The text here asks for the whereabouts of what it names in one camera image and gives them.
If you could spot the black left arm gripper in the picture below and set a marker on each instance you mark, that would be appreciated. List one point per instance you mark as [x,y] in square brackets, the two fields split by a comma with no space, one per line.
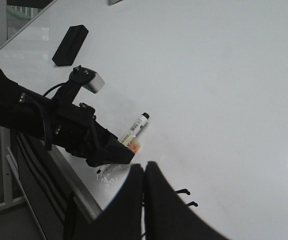
[75,129]

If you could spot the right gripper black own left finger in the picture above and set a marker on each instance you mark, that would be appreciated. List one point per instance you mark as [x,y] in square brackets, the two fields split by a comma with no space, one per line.
[121,219]

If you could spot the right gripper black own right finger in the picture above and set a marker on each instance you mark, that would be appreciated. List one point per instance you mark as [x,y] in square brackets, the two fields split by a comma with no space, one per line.
[166,216]

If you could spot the white whiteboard marker black tip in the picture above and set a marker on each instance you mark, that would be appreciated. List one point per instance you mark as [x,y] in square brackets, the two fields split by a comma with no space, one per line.
[129,138]

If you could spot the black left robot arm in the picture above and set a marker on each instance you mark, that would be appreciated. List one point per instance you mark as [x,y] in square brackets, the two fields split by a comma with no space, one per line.
[59,206]

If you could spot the black whiteboard eraser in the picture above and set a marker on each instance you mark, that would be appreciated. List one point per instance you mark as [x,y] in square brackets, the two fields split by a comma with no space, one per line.
[70,45]

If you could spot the white whiteboard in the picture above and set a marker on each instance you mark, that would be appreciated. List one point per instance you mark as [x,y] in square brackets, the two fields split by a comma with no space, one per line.
[213,77]

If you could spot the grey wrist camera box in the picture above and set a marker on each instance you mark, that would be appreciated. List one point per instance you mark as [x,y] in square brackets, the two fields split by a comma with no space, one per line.
[93,83]

